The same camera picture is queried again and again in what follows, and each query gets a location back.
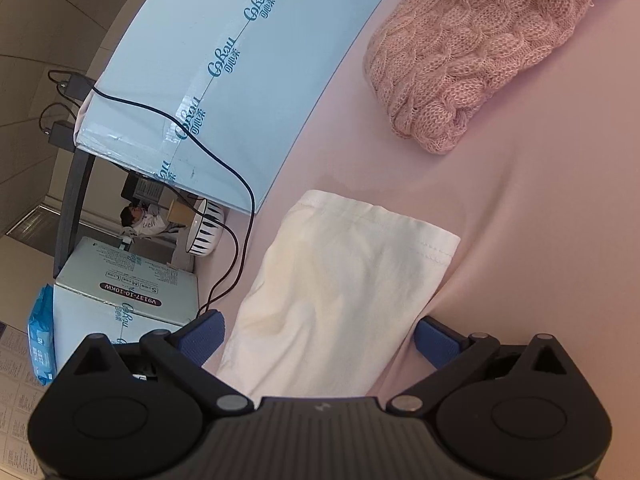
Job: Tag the dark grey post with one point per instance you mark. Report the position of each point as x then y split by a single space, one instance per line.
72 210

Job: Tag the large light blue cardboard box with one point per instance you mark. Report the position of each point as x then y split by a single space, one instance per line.
225 35

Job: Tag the white garment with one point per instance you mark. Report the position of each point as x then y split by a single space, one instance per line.
330 285

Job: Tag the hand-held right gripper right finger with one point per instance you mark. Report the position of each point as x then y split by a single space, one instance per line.
436 342

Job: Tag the tan box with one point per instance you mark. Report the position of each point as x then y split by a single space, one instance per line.
179 211

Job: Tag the pink knitted sweater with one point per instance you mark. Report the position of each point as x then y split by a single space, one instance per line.
465 50

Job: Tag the blue wipes packet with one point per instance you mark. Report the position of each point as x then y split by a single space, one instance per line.
42 335

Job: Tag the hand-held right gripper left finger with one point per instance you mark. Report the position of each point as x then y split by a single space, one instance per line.
205 336

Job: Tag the black power adapter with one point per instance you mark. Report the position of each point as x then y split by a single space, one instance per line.
61 134
79 87

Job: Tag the small light blue cardboard box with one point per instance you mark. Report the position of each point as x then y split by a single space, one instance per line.
125 270

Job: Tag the printed paper sheet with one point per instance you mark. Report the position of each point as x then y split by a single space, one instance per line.
15 400

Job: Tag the white bowl with black stripes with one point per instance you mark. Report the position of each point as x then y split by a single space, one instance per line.
207 234

